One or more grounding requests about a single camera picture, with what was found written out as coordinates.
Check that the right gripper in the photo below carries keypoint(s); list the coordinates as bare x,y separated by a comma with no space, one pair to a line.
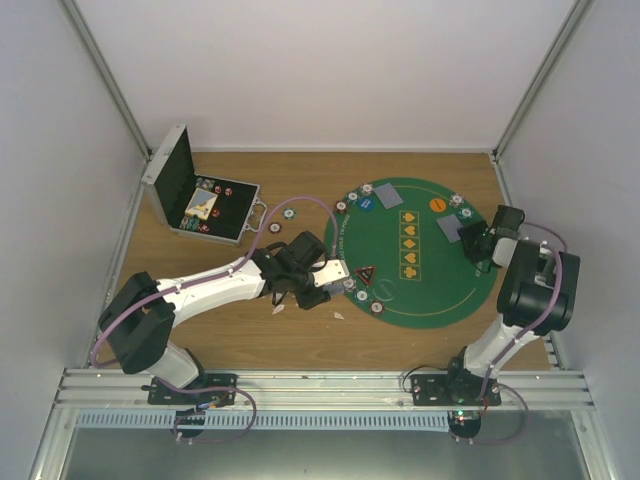
465,233

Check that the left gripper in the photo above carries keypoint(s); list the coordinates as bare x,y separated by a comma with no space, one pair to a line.
308,301

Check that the blue playing card deck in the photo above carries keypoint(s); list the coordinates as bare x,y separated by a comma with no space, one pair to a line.
335,289

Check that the card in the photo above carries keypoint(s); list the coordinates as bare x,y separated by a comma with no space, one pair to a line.
388,195
450,226

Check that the orange big blind button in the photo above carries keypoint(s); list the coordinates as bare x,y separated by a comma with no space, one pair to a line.
438,205

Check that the red triangle dealer button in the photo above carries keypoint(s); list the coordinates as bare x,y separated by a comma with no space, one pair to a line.
366,274

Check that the hundred chips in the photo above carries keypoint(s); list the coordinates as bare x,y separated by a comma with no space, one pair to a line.
376,307
341,207

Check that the clear round button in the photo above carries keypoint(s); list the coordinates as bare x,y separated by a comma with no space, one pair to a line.
384,290

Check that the green fifty chip stack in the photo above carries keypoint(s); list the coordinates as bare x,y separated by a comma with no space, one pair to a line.
289,213

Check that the blue small blind button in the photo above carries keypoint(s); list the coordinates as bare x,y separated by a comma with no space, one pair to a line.
366,204

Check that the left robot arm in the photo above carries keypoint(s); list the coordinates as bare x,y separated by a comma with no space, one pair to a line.
138,322

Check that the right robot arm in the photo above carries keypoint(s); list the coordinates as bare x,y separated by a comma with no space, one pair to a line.
537,297

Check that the white debris pile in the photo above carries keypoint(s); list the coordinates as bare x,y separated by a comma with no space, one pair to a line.
281,307

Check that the round green poker mat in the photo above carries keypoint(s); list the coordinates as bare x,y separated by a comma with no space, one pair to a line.
437,285

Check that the aluminium poker case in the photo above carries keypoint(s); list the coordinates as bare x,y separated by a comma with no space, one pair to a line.
170,180

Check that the card pack in case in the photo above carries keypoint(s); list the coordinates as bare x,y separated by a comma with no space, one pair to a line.
201,204

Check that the chips in case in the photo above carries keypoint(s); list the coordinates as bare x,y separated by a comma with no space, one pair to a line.
205,183

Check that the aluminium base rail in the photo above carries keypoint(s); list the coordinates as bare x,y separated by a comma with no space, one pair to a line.
312,400

